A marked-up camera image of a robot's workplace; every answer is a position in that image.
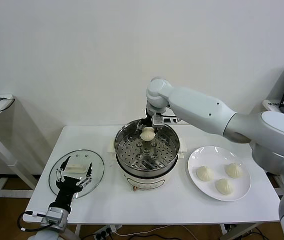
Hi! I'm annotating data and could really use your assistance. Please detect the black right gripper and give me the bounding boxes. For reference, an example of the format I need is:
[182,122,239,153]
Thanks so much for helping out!
[136,109,164,133]

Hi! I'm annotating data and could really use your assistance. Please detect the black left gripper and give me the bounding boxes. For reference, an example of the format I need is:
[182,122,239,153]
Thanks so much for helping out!
[54,156,93,210]

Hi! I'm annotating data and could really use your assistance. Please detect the glass lid with cream handle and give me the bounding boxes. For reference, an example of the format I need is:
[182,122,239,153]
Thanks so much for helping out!
[48,149,105,200]

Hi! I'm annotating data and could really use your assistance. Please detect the white steamed baozi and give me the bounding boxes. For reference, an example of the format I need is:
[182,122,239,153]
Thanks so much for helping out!
[196,165,214,183]
[224,163,244,179]
[215,178,234,196]
[140,126,155,142]

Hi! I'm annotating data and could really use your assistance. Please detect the steel steamer basket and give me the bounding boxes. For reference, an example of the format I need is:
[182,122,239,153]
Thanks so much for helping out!
[114,119,180,176]

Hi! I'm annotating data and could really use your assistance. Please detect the white power strip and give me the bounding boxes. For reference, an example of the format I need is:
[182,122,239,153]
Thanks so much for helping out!
[93,224,122,240]

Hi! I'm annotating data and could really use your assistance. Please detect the white round plate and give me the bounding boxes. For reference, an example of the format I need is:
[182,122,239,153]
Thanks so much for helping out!
[187,145,252,202]

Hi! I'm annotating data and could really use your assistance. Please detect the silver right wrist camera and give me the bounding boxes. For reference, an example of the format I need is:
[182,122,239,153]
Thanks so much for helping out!
[151,113,181,129]

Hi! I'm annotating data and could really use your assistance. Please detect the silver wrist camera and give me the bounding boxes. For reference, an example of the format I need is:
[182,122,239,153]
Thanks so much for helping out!
[151,113,181,129]
[45,206,66,225]

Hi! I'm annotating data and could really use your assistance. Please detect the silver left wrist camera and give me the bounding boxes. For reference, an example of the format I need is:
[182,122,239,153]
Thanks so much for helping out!
[45,206,66,225]

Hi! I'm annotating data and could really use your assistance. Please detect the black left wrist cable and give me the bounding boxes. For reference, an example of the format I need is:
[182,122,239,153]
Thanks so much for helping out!
[18,211,47,232]

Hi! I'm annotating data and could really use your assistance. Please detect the white floor cable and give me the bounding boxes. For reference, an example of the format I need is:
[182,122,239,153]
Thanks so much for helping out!
[114,224,190,236]

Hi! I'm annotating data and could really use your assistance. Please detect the black floor cables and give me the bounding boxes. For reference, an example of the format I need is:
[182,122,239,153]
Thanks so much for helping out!
[228,223,266,237]

